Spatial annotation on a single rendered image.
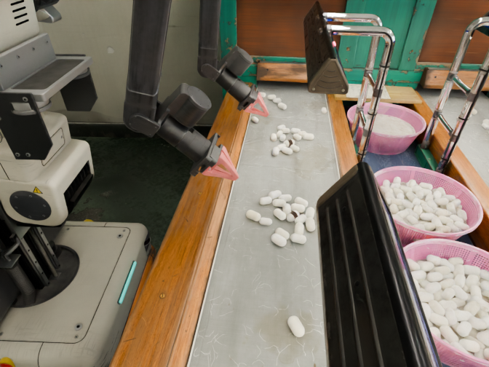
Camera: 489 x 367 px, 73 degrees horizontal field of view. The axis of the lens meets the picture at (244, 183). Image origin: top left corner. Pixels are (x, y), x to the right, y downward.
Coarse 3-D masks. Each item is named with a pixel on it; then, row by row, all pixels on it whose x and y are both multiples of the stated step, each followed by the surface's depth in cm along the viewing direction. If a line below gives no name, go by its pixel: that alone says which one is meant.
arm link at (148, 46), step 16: (144, 0) 49; (160, 0) 49; (144, 16) 50; (160, 16) 51; (144, 32) 52; (160, 32) 52; (144, 48) 54; (160, 48) 54; (144, 64) 56; (160, 64) 57; (128, 80) 58; (144, 80) 58; (128, 96) 59; (144, 96) 60; (128, 112) 62; (144, 112) 62
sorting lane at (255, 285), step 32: (288, 96) 140; (320, 96) 140; (256, 128) 117; (288, 128) 117; (320, 128) 117; (256, 160) 101; (288, 160) 101; (320, 160) 101; (256, 192) 89; (288, 192) 89; (320, 192) 89; (224, 224) 79; (256, 224) 79; (288, 224) 79; (224, 256) 72; (256, 256) 72; (288, 256) 72; (224, 288) 65; (256, 288) 65; (288, 288) 65; (320, 288) 65; (224, 320) 60; (256, 320) 60; (320, 320) 60; (192, 352) 55; (224, 352) 55; (256, 352) 55; (288, 352) 55; (320, 352) 55
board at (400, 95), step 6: (390, 90) 135; (396, 90) 135; (402, 90) 135; (408, 90) 135; (336, 96) 131; (342, 96) 131; (390, 96) 131; (396, 96) 131; (402, 96) 131; (408, 96) 131; (414, 96) 131; (384, 102) 129; (390, 102) 129; (396, 102) 128; (402, 102) 128; (408, 102) 128; (414, 102) 127; (420, 102) 127
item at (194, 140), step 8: (192, 128) 70; (184, 136) 68; (192, 136) 68; (200, 136) 70; (216, 136) 73; (184, 144) 68; (192, 144) 68; (200, 144) 69; (208, 144) 70; (184, 152) 70; (192, 152) 69; (200, 152) 69; (208, 152) 68; (192, 160) 71; (200, 160) 69; (208, 160) 67; (192, 168) 70
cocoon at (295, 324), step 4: (292, 316) 59; (288, 320) 58; (292, 320) 58; (296, 320) 58; (288, 324) 58; (292, 324) 57; (296, 324) 57; (300, 324) 57; (292, 328) 57; (296, 328) 57; (300, 328) 57; (296, 332) 56; (300, 332) 56; (300, 336) 57
